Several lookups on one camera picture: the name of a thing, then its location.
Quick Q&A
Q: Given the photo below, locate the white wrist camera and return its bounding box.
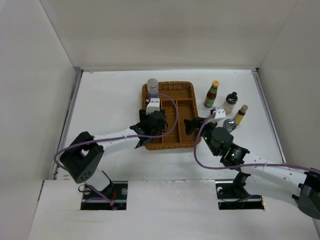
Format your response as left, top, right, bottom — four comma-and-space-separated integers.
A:
145, 97, 161, 115
209, 106, 226, 123

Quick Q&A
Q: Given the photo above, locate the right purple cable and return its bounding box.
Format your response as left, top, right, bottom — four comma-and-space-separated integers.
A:
193, 112, 320, 176

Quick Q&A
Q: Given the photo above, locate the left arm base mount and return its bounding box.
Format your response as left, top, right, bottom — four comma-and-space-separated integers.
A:
78, 171, 129, 211

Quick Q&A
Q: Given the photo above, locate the small yellow oil bottle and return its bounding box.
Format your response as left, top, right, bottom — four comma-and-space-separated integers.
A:
233, 104, 249, 126

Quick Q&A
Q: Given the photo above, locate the brown wicker divided tray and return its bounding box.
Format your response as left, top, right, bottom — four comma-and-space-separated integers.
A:
145, 81, 198, 151

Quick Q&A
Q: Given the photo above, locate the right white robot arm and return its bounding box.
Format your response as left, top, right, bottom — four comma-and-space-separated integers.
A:
183, 117, 320, 219

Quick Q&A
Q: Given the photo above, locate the purple cable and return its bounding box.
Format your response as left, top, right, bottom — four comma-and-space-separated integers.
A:
193, 112, 320, 176
53, 93, 179, 208

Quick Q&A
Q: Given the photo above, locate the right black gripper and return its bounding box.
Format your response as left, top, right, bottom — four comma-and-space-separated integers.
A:
184, 117, 220, 157

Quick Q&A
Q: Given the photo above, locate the yellow cap chili sauce bottle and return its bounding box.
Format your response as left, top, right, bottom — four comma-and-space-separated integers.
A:
203, 80, 220, 108

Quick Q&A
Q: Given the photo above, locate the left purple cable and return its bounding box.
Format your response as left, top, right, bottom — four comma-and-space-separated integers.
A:
53, 93, 179, 208

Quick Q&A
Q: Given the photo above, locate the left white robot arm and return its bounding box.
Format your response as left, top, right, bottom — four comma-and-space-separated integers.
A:
59, 109, 168, 200

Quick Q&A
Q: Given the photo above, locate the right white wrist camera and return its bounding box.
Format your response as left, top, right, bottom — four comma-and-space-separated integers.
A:
209, 106, 226, 123

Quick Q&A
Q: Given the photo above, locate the grey cap blue label jar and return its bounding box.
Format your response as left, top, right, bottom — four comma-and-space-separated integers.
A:
146, 78, 159, 98

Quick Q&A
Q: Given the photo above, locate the silver cap glass shaker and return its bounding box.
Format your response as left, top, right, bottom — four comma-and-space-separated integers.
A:
222, 118, 237, 133

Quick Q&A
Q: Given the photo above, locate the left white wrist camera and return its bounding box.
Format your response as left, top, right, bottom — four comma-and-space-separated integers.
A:
145, 97, 161, 115

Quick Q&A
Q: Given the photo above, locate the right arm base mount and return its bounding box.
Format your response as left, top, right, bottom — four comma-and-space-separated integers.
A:
215, 172, 265, 210

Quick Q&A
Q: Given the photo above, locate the black cap white powder bottle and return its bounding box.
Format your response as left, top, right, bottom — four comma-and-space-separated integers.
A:
222, 91, 238, 114

